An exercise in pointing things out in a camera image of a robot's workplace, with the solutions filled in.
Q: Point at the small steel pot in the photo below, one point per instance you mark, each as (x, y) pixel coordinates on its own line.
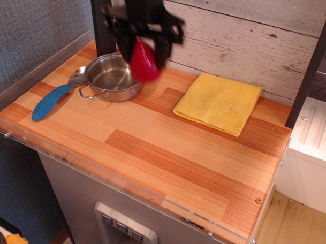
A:
(109, 78)

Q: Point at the dark vertical post right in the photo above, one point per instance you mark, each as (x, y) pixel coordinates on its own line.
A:
(311, 71)

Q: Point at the silver dispenser panel with buttons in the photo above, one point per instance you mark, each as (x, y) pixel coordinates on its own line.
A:
(117, 228)

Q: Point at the blue handled metal spoon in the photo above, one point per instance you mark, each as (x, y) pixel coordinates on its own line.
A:
(46, 104)

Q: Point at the grey toy cabinet front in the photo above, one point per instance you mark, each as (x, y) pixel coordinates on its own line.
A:
(77, 194)

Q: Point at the white toy sink unit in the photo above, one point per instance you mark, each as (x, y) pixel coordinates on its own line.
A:
(302, 174)

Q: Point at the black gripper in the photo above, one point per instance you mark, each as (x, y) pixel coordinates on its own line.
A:
(145, 18)

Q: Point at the dark vertical post left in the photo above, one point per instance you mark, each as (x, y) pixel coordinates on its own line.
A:
(105, 41)

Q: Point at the red toy pepper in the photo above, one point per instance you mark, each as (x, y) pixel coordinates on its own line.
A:
(143, 63)

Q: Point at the clear acrylic edge guard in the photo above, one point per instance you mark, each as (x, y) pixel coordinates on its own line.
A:
(213, 182)

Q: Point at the dark vertical post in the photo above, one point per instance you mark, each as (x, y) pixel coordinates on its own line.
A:
(311, 71)
(105, 41)

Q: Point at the yellow object bottom left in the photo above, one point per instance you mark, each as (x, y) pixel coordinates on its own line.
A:
(12, 239)

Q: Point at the yellow folded cloth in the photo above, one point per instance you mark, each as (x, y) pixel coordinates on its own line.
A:
(219, 103)

